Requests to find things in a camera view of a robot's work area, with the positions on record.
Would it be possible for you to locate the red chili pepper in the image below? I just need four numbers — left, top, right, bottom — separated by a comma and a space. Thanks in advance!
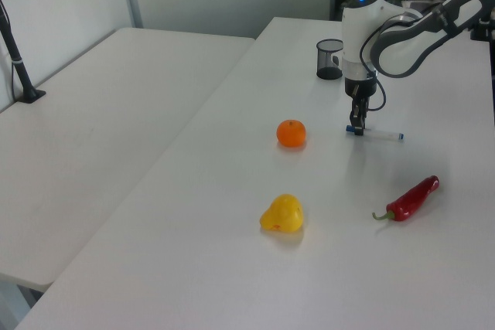
371, 175, 440, 224

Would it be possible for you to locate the black clamp with post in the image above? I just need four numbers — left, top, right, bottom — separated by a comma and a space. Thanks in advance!
469, 12, 495, 41

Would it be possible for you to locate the white marker with blue cap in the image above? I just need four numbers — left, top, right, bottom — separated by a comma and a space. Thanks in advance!
345, 124, 406, 141

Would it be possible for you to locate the black mesh pen cup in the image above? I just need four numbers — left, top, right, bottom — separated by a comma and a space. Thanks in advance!
316, 38, 345, 80

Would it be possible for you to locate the yellow bell pepper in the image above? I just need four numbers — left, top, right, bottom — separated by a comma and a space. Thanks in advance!
258, 193, 305, 233

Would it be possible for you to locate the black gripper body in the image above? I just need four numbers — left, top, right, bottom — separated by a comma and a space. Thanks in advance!
343, 77, 378, 100

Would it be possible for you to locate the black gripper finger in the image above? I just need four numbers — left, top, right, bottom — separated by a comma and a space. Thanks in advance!
357, 98, 367, 137
350, 98, 360, 136

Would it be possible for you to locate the orange mandarin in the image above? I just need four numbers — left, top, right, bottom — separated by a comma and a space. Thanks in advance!
276, 118, 307, 148

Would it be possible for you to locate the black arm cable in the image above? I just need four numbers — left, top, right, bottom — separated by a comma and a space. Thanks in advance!
359, 15, 426, 111

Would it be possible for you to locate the white side table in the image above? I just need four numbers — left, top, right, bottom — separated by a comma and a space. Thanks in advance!
0, 27, 256, 292

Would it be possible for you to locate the black camera stand pole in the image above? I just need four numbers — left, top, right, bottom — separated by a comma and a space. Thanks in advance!
0, 0, 46, 105

